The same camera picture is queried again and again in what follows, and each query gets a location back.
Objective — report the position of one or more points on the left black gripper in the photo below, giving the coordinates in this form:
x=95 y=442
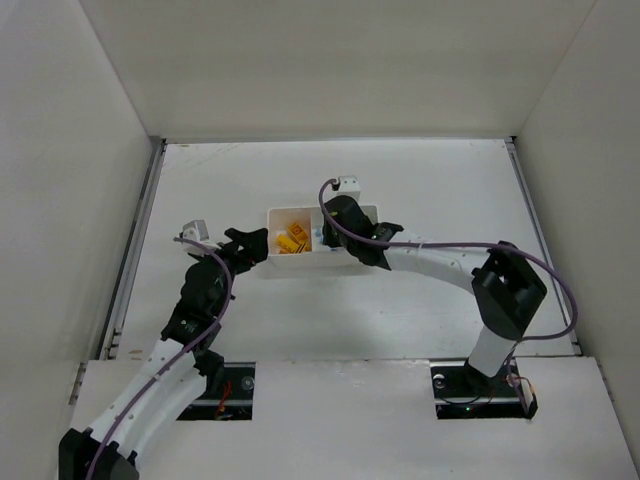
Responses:
x=239 y=248

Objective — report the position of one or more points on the left aluminium frame rail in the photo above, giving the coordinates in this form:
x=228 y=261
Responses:
x=111 y=328

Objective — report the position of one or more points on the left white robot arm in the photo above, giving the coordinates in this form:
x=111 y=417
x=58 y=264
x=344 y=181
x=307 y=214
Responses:
x=180 y=368

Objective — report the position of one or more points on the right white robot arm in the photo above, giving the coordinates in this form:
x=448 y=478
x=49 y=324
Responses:
x=507 y=291

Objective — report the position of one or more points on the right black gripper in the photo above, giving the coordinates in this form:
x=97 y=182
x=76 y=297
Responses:
x=331 y=231

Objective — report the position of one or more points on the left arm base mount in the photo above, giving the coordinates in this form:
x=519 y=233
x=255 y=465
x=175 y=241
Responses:
x=228 y=394

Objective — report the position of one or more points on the white divided sorting tray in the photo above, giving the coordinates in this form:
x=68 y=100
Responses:
x=320 y=256

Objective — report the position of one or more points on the right aluminium frame rail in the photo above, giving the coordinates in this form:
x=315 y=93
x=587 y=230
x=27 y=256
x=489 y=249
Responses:
x=563 y=295

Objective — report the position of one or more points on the yellow long lego brick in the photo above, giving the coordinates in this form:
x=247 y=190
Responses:
x=289 y=246

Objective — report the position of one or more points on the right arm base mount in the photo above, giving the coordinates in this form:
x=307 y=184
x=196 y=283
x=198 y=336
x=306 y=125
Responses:
x=460 y=393

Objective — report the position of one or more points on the aluminium frame rail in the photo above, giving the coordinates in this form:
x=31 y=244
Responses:
x=111 y=328
x=563 y=295

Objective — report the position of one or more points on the yellow curved lego brick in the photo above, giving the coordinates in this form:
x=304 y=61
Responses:
x=298 y=233

